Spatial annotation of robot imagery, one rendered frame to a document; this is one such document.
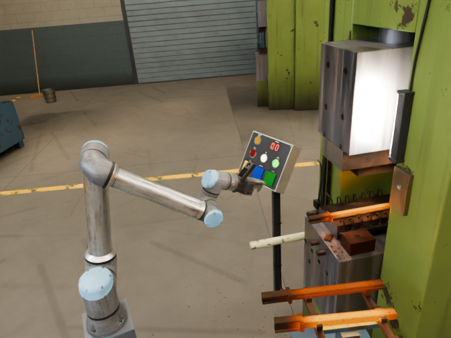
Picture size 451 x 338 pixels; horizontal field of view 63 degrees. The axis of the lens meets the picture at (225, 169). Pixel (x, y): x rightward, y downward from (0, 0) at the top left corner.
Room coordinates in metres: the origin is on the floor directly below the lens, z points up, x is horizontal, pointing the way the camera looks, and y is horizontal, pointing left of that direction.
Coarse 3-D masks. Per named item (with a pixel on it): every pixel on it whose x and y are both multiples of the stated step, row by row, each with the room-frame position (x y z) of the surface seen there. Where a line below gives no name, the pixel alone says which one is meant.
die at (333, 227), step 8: (360, 200) 1.61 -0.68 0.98; (368, 200) 1.61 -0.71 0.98; (376, 200) 1.59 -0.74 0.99; (384, 200) 1.58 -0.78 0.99; (320, 208) 1.57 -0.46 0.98; (328, 208) 1.56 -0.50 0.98; (336, 208) 1.54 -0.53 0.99; (344, 208) 1.54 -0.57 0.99; (352, 208) 1.53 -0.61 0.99; (344, 216) 1.45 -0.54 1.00; (352, 216) 1.45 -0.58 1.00; (368, 216) 1.45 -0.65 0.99; (376, 216) 1.44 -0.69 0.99; (384, 216) 1.44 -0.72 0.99; (328, 224) 1.48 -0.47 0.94; (336, 224) 1.40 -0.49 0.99; (360, 224) 1.41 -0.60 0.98; (368, 224) 1.42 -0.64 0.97; (376, 224) 1.42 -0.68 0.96; (336, 232) 1.39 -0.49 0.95
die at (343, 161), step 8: (328, 144) 1.52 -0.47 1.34; (328, 152) 1.52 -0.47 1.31; (336, 152) 1.44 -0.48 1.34; (344, 152) 1.39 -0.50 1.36; (368, 152) 1.41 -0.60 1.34; (376, 152) 1.41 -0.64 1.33; (384, 152) 1.42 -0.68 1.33; (336, 160) 1.44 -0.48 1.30; (344, 160) 1.39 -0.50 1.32; (352, 160) 1.40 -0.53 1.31; (360, 160) 1.40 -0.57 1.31; (368, 160) 1.41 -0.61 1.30; (376, 160) 1.42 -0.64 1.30; (384, 160) 1.42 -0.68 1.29; (344, 168) 1.39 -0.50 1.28; (352, 168) 1.40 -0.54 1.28
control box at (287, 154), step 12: (252, 132) 2.15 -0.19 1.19; (252, 144) 2.10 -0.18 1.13; (264, 144) 2.03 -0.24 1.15; (276, 144) 1.97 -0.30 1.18; (288, 144) 1.91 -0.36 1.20; (276, 156) 1.92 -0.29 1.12; (288, 156) 1.86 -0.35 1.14; (240, 168) 2.08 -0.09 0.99; (264, 168) 1.94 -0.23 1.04; (276, 168) 1.88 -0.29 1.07; (288, 168) 1.86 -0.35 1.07; (276, 180) 1.84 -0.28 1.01; (288, 180) 1.86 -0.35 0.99
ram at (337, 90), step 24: (336, 48) 1.50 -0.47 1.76; (360, 48) 1.41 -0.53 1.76; (384, 48) 1.37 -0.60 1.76; (408, 48) 1.37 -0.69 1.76; (336, 72) 1.48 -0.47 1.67; (360, 72) 1.34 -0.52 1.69; (384, 72) 1.36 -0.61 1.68; (408, 72) 1.38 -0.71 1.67; (336, 96) 1.47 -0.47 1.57; (360, 96) 1.34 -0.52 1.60; (384, 96) 1.36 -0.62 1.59; (336, 120) 1.46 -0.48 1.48; (360, 120) 1.35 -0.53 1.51; (384, 120) 1.36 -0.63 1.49; (336, 144) 1.45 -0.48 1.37; (360, 144) 1.35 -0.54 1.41; (384, 144) 1.37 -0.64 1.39
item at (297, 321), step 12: (348, 312) 0.88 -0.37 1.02; (360, 312) 0.87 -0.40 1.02; (372, 312) 0.87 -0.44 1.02; (384, 312) 0.87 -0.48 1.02; (276, 324) 0.85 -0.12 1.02; (288, 324) 0.85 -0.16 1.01; (300, 324) 0.84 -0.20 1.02; (312, 324) 0.85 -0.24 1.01; (324, 324) 0.85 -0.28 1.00; (336, 324) 0.85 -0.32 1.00
